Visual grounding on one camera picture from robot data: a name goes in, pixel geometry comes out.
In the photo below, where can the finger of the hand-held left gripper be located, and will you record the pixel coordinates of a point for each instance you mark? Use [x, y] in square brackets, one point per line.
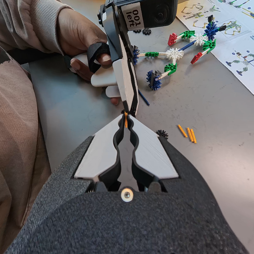
[124, 79]
[136, 87]

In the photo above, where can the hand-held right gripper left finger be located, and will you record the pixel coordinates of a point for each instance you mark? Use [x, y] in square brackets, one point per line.
[97, 156]

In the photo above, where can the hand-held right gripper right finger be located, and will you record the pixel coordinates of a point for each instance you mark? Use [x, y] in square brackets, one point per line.
[154, 156]

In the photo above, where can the thin blue rod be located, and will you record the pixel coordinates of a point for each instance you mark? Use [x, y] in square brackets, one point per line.
[143, 97]

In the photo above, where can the black snowflake connector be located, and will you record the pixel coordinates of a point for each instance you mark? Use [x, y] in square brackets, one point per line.
[162, 134]
[130, 112]

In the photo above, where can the short orange rod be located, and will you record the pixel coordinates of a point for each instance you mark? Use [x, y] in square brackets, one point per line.
[193, 136]
[125, 120]
[182, 130]
[190, 134]

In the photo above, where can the colourful construction toy figure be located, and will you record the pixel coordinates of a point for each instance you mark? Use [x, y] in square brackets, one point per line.
[174, 53]

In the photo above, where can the person's left forearm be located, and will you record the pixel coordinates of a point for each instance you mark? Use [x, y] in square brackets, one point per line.
[29, 23]

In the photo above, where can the person's left hand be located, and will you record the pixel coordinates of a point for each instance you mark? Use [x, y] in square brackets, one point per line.
[79, 33]

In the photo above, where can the folded paper instruction sheet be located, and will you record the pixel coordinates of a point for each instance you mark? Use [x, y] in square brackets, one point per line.
[234, 49]

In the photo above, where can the person's beige sweatshirt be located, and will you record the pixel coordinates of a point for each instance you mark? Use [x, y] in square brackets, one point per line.
[17, 119]

